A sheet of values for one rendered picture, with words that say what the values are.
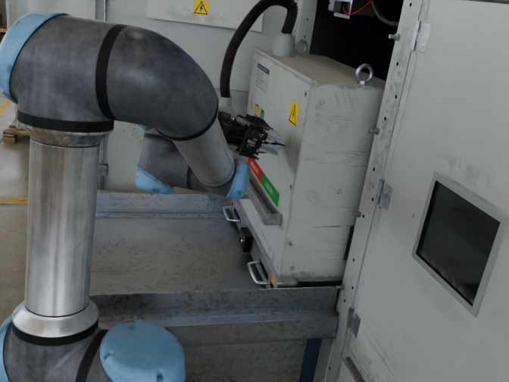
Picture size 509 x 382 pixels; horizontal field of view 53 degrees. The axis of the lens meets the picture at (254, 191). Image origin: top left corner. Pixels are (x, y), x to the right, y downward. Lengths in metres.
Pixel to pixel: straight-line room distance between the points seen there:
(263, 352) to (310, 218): 0.35
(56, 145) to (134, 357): 0.30
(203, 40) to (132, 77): 1.08
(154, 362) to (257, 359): 0.60
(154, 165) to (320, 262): 0.48
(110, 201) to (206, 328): 0.62
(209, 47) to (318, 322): 0.91
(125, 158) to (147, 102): 1.17
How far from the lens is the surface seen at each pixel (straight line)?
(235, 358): 1.28
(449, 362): 0.89
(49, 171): 0.68
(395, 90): 1.06
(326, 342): 1.35
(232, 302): 1.19
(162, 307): 1.17
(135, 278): 1.33
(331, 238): 1.22
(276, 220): 1.21
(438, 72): 0.91
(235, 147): 1.09
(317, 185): 1.15
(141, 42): 0.61
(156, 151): 0.99
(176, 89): 0.61
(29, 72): 0.66
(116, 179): 1.81
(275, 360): 1.32
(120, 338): 0.76
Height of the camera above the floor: 1.55
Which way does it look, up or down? 22 degrees down
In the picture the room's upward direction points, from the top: 8 degrees clockwise
